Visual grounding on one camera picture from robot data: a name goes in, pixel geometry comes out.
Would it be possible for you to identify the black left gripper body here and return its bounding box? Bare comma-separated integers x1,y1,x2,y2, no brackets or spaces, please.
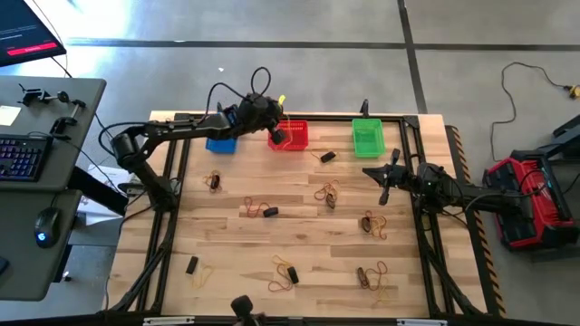
258,101,285,133

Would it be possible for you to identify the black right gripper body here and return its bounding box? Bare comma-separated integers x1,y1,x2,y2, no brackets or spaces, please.
391,163,421,189

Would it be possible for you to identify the red plastic basket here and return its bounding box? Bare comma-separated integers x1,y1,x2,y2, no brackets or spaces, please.
266,120,310,152

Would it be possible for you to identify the green plastic basket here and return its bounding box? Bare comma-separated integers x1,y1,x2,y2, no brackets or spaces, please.
352,118,387,159

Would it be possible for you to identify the blue plastic basket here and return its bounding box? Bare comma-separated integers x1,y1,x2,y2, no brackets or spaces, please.
205,108,239,155

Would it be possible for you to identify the black yellow hazard strip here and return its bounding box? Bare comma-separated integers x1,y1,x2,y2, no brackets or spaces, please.
446,125,508,318

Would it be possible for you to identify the red black tool case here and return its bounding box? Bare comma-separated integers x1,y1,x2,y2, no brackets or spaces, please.
482,149,580,253

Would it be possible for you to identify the black metal stand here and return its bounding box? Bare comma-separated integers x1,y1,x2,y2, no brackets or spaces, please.
536,112,580,159

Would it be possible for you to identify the white paper sheet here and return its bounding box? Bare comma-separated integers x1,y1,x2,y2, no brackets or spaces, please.
76,163,137,227

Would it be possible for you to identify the black desk clamp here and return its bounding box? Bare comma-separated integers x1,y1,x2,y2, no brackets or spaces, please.
48,99,87,137
17,83,72,108

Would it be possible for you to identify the black computer mouse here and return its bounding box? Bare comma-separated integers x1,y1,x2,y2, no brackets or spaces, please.
34,206,63,249

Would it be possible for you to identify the backlit black keyboard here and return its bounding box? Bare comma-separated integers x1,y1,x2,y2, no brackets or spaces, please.
0,134,54,183

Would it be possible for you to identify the white sticky note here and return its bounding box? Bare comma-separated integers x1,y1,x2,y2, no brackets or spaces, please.
0,104,23,127

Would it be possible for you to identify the black computer monitor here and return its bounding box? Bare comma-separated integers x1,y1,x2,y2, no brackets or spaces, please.
0,0,68,68

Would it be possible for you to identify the grey desk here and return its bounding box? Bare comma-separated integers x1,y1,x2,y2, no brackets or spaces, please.
0,75,129,302

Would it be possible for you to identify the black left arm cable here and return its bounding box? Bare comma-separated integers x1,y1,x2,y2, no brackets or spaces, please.
206,66,273,114

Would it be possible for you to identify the black aluminium table frame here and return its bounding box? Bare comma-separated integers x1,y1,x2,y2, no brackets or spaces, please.
101,111,490,318

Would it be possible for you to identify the black floor cable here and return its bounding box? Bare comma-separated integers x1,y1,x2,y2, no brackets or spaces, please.
490,61,572,162

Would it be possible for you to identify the white metal bracket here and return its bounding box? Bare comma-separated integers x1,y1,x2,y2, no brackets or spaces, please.
396,318,449,326
142,316,196,326

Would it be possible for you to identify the black leader arm handle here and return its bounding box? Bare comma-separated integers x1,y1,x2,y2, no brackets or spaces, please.
229,294,268,326

